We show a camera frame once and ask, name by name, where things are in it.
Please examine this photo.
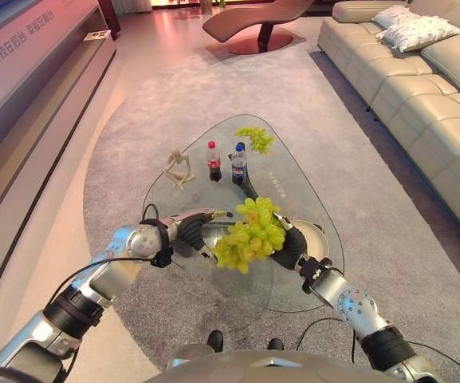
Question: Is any dark left robot foot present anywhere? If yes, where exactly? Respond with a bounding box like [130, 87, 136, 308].
[206, 330, 224, 353]

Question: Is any beige leather sofa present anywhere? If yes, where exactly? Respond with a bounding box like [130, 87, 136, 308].
[316, 0, 460, 256]

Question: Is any black table leg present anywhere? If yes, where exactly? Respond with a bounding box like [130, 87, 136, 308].
[242, 175, 260, 200]

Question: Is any glass coffee table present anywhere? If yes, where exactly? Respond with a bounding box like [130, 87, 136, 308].
[141, 114, 345, 314]

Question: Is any beige seated figure sculpture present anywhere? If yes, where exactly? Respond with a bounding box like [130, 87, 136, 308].
[163, 147, 197, 190]

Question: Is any blue-capped cola bottle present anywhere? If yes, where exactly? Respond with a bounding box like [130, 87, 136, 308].
[230, 142, 249, 187]

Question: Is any silver robot torso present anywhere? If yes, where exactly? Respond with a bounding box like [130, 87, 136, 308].
[145, 343, 408, 383]

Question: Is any small green grape bunch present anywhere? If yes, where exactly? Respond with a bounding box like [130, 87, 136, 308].
[234, 126, 275, 156]

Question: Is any red-capped cola bottle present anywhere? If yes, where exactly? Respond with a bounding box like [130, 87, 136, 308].
[206, 140, 222, 183]

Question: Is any large green grape bunch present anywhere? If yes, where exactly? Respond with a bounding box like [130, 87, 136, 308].
[212, 196, 287, 274]

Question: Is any booklet with printed cover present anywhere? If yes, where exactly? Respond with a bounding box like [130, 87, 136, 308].
[82, 30, 112, 42]

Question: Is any brown lounge chair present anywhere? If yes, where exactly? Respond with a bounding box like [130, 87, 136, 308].
[202, 0, 316, 56]

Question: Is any white long media cabinet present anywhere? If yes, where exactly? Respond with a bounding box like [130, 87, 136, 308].
[0, 0, 117, 332]

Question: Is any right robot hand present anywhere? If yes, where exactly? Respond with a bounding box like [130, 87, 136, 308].
[270, 212, 309, 271]

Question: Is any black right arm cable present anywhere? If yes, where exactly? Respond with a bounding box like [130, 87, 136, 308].
[295, 317, 460, 382]

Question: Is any grey carpet rug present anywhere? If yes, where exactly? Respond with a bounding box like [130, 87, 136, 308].
[82, 39, 460, 373]

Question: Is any round silver plate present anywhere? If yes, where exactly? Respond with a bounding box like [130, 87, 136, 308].
[291, 219, 330, 263]

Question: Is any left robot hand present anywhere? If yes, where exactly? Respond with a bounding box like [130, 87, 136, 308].
[168, 209, 238, 266]

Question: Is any large white patterned pillow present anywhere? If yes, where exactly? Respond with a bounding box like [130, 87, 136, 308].
[375, 15, 460, 53]

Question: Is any small white patterned pillow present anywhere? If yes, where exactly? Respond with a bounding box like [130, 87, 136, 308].
[372, 4, 420, 30]

